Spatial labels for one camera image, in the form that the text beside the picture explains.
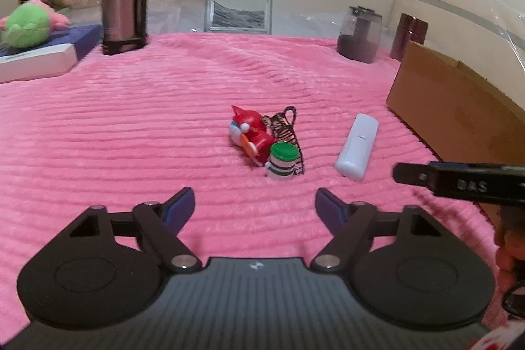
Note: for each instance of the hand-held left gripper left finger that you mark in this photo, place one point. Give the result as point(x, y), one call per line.
point(180, 206)

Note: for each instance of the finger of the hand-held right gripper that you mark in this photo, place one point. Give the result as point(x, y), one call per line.
point(410, 173)

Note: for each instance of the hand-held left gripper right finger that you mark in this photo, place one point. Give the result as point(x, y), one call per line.
point(330, 210)

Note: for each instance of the white oblong plastic device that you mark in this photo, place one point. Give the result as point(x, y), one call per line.
point(357, 147)

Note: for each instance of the small striped bottle green cap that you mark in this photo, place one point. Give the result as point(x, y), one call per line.
point(281, 165)

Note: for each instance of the brown cardboard box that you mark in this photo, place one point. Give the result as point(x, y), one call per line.
point(451, 108)

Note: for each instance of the red toy figure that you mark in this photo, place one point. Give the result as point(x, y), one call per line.
point(254, 132)

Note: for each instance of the person's right hand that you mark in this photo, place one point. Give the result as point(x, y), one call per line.
point(508, 251)

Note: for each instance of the pink ribbed blanket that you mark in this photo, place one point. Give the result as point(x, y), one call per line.
point(123, 128)

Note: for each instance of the glass jar with dark lid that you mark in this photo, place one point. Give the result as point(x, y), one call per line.
point(357, 46)

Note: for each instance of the maroon metal canister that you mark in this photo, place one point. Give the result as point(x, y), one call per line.
point(410, 34)

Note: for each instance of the red and white cloth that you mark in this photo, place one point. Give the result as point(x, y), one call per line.
point(498, 337)

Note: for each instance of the plastic-covered beige headboard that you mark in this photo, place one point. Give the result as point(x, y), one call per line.
point(471, 22)

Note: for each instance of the blue and white flat box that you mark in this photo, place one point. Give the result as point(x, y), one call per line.
point(37, 63)

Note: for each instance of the green and pink plush toy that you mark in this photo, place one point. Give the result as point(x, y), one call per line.
point(24, 26)

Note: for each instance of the silver picture frame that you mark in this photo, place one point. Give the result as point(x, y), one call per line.
point(238, 11)

